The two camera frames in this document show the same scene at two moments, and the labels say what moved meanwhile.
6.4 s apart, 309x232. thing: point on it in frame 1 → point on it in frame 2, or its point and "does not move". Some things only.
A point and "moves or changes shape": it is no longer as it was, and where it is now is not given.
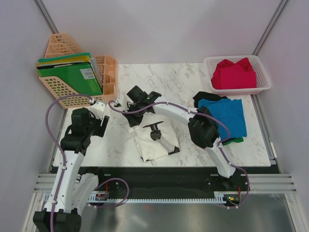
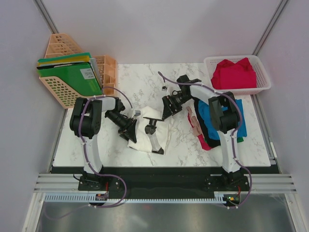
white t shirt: (149, 149) moves or changes shape
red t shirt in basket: (229, 75) does not move
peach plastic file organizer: (61, 44) does not move
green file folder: (81, 79) does not move
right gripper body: (135, 118) → (176, 101)
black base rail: (172, 181) does not move
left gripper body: (95, 127) → (119, 120)
